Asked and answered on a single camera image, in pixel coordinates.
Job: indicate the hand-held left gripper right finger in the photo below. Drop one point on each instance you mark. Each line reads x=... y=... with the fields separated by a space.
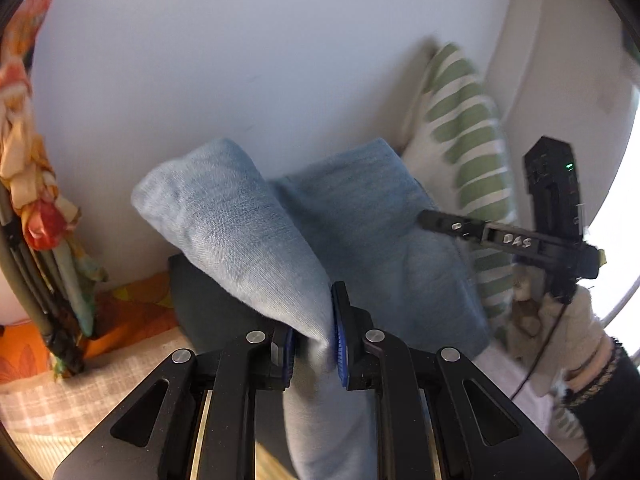
x=340 y=340

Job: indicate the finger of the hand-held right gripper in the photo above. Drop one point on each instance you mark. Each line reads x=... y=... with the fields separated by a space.
x=450 y=224

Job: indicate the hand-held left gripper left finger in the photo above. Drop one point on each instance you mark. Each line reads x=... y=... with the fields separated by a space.
x=288 y=355

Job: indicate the light blue denim pants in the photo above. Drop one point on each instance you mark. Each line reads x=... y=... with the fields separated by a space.
x=240 y=220

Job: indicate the person's right forearm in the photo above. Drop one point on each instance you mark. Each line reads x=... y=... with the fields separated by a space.
x=610 y=410

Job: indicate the person's right hand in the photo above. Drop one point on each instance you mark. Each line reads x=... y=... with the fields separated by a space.
x=575 y=330

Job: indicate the green striped pillow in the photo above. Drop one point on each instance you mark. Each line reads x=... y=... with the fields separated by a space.
x=465 y=125

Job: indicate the pink checked blanket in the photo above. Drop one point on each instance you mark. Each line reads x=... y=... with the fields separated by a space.
x=75 y=410

